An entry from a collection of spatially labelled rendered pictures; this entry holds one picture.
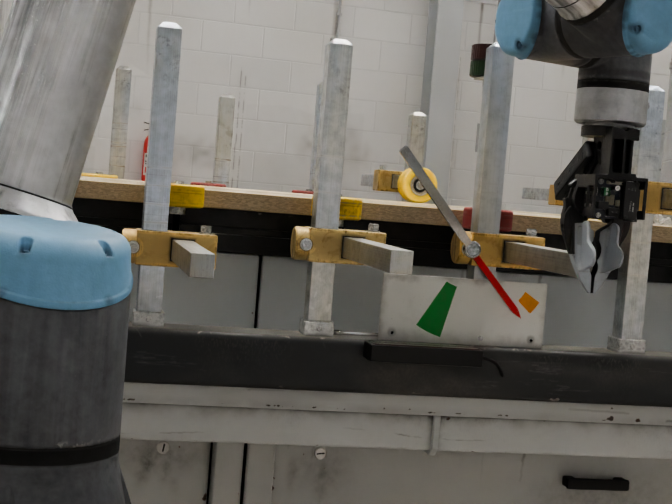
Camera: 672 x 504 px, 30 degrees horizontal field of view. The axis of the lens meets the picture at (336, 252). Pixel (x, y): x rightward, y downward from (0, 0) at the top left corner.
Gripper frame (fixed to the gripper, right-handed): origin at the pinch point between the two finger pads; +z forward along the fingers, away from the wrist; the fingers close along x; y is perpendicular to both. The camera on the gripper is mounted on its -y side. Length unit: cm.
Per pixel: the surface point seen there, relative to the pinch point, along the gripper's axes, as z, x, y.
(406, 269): 0.0, -24.3, -0.7
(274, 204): -7, -35, -46
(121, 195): -6, -59, -46
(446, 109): -86, 199, -748
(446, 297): 5.1, -10.2, -28.7
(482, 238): -4.2, -5.4, -28.6
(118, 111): -25, -58, -138
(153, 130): -16, -56, -29
